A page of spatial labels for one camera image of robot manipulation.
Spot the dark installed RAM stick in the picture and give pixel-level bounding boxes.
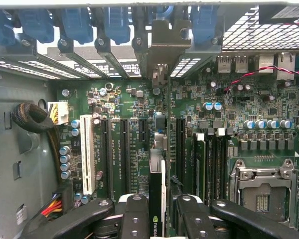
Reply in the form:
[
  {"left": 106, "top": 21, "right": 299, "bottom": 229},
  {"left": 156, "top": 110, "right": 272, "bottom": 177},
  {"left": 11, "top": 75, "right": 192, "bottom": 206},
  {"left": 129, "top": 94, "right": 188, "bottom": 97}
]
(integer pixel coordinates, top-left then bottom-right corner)
[{"left": 193, "top": 132, "right": 206, "bottom": 201}]

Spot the long dark expansion slot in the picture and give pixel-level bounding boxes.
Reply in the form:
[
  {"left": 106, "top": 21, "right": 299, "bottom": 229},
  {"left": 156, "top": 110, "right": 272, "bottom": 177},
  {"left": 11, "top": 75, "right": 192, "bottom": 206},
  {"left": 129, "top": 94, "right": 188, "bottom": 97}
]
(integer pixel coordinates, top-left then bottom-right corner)
[
  {"left": 101, "top": 118, "right": 115, "bottom": 201},
  {"left": 175, "top": 118, "right": 187, "bottom": 192},
  {"left": 119, "top": 118, "right": 132, "bottom": 196}
]

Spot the metal CPU socket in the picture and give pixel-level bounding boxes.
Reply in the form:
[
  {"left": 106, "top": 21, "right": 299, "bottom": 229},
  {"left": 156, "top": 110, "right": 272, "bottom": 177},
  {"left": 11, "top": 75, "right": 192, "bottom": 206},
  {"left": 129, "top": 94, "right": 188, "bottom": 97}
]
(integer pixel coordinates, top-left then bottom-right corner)
[{"left": 228, "top": 158, "right": 299, "bottom": 225}]

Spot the white PCI expansion slot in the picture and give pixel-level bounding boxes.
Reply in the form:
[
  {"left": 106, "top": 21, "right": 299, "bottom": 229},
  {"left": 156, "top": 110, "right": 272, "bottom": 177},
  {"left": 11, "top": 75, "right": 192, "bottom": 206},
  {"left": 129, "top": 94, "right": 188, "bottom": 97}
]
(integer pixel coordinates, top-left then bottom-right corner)
[{"left": 79, "top": 114, "right": 97, "bottom": 196}]

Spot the short dark expansion slot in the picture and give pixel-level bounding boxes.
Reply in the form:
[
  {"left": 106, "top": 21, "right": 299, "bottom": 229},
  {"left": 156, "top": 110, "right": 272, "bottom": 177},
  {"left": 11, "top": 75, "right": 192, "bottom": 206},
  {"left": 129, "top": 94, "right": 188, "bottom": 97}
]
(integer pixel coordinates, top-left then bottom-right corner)
[{"left": 139, "top": 118, "right": 150, "bottom": 148}]

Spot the green motherboard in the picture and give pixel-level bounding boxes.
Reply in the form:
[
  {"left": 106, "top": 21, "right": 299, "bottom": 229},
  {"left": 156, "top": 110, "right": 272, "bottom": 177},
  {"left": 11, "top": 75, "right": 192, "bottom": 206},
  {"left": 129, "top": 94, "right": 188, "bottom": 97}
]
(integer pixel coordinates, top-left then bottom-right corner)
[{"left": 56, "top": 56, "right": 299, "bottom": 239}]

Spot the white power connector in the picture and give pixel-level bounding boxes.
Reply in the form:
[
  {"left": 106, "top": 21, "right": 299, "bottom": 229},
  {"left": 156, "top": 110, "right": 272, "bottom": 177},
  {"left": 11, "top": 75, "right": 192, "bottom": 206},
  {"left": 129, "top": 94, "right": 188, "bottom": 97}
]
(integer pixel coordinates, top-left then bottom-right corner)
[{"left": 47, "top": 101, "right": 69, "bottom": 125}]

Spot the grey power supply unit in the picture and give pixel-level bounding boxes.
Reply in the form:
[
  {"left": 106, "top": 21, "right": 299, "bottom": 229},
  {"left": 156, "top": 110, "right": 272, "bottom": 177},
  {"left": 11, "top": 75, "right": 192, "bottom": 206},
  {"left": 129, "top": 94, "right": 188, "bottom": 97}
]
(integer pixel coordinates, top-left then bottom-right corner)
[{"left": 0, "top": 67, "right": 62, "bottom": 239}]

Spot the metal USB port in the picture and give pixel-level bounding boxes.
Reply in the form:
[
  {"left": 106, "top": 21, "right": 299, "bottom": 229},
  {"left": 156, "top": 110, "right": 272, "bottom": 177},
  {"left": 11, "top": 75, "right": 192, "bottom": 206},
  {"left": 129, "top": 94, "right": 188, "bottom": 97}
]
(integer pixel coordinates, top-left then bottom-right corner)
[
  {"left": 234, "top": 54, "right": 249, "bottom": 74},
  {"left": 216, "top": 54, "right": 232, "bottom": 74}
]

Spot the metal rear port block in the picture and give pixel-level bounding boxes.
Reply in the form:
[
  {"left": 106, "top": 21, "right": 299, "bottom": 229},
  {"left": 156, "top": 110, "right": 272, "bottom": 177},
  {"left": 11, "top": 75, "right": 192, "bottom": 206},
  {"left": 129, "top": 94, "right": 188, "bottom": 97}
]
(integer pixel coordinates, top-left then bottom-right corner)
[
  {"left": 258, "top": 53, "right": 275, "bottom": 75},
  {"left": 276, "top": 51, "right": 297, "bottom": 81}
]

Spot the open black PC case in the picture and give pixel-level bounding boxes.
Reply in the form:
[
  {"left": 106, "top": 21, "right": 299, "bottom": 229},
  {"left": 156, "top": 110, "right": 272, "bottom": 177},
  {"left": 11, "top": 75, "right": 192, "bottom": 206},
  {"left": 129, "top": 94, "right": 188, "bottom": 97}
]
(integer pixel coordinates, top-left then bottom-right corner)
[{"left": 0, "top": 0, "right": 299, "bottom": 239}]

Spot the black connector with coloured wires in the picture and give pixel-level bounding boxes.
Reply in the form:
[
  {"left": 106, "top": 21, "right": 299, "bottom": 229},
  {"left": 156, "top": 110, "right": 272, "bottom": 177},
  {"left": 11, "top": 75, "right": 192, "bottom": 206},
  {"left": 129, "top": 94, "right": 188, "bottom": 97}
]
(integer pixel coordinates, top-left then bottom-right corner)
[{"left": 39, "top": 185, "right": 74, "bottom": 220}]

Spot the black braided cable bundle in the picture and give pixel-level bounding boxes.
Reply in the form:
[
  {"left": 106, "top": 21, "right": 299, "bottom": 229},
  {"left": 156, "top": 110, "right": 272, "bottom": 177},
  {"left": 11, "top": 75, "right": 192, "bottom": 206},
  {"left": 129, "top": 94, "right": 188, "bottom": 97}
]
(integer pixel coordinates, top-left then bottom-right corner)
[{"left": 11, "top": 103, "right": 63, "bottom": 186}]

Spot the red and black twisted wire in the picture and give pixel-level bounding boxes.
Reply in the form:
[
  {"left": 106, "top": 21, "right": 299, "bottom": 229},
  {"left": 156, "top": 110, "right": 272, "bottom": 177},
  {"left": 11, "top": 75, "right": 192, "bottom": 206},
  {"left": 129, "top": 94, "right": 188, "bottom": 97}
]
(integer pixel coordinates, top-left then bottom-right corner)
[{"left": 223, "top": 65, "right": 299, "bottom": 91}]

